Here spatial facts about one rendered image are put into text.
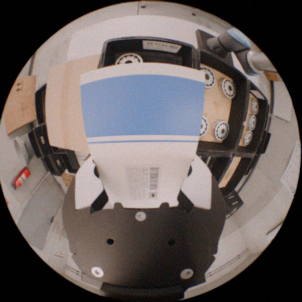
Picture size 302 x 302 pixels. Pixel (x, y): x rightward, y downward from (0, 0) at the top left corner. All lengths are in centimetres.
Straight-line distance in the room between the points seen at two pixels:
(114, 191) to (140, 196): 4
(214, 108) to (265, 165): 327
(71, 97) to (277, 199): 400
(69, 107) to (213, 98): 61
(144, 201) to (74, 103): 39
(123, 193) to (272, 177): 359
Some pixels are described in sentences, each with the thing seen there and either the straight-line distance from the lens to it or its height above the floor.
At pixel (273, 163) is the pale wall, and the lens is 354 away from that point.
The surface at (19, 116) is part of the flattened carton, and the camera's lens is 252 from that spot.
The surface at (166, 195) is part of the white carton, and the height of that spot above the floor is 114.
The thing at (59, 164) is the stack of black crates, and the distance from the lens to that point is 165.
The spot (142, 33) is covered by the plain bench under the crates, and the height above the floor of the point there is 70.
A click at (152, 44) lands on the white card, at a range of 40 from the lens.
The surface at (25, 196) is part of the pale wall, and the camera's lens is 282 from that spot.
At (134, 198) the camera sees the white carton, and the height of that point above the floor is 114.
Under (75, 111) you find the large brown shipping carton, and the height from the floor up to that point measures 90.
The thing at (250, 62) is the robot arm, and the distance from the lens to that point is 59.
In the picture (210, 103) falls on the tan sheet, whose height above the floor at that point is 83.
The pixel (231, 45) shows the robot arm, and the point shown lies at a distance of 64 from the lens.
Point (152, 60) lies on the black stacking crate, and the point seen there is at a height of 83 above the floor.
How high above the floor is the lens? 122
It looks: 61 degrees down
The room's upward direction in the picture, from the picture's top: 176 degrees clockwise
